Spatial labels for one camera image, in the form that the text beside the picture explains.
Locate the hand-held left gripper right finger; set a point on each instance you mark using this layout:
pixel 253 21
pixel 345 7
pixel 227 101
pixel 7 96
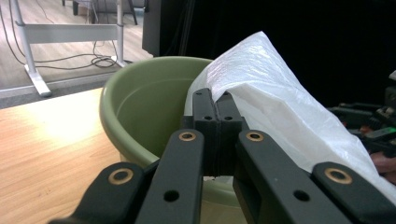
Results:
pixel 230 124

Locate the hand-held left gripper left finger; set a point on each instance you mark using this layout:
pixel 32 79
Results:
pixel 205 130

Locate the white bag with blue band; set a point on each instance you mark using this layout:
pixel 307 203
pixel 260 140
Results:
pixel 280 102

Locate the green plastic bin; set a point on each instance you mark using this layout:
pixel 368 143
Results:
pixel 149 109

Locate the dark grey panel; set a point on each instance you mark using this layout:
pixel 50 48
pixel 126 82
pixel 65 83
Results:
pixel 152 28

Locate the black curtain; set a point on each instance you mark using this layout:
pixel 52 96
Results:
pixel 311 31

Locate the white metal frame desk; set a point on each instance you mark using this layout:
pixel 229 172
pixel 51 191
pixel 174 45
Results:
pixel 68 32

